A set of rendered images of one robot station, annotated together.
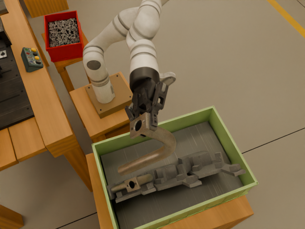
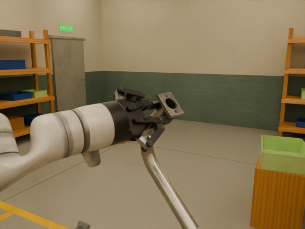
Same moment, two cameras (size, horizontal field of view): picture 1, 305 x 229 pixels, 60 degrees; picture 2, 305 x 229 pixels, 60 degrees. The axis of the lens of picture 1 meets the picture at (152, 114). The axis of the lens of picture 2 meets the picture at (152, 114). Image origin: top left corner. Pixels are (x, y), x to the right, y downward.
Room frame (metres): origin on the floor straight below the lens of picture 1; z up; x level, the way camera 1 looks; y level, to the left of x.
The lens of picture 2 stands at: (0.64, 0.41, 1.65)
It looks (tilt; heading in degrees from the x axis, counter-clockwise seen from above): 12 degrees down; 230
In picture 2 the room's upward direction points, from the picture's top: straight up
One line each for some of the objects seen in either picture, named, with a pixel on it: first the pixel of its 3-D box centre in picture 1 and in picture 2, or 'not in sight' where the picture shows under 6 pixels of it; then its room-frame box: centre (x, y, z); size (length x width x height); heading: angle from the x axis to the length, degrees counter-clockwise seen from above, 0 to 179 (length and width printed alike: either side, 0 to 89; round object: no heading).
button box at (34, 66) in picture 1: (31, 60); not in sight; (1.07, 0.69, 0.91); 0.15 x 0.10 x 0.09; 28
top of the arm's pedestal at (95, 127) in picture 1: (106, 103); not in sight; (0.82, 0.25, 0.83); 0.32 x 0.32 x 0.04; 28
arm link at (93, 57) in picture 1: (95, 64); not in sight; (0.83, 0.26, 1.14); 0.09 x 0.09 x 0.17; 9
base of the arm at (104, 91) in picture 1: (102, 86); not in sight; (0.82, 0.25, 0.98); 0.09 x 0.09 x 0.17; 31
